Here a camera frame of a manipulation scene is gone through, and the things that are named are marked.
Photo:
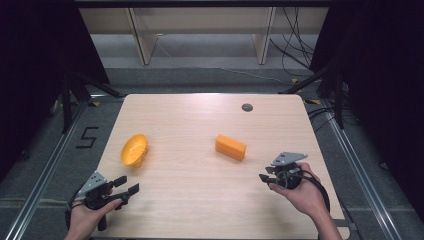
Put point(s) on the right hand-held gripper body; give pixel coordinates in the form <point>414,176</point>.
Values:
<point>288,173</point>

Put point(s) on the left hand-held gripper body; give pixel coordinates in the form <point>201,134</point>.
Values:
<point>95,184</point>

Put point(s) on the person's right hand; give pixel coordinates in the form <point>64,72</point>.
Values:
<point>305,198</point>

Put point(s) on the person's left hand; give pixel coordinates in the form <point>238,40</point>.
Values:
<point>85,218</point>

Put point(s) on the yellow plastic bowl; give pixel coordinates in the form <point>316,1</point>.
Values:
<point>134,150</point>

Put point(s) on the orange rectangular block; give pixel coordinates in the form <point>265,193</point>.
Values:
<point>230,147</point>

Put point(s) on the grey round table grommet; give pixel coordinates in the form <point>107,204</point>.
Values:
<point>247,107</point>

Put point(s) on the black metal stand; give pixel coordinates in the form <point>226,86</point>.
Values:
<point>68,100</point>
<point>338,96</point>

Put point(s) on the dark curtain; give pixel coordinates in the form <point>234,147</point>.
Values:
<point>36,66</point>
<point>386,83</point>

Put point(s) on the light wooden shelf unit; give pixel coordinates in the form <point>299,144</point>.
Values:
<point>200,20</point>

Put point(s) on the silver metal floor rail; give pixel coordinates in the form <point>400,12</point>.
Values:
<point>43,180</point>
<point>363,180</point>

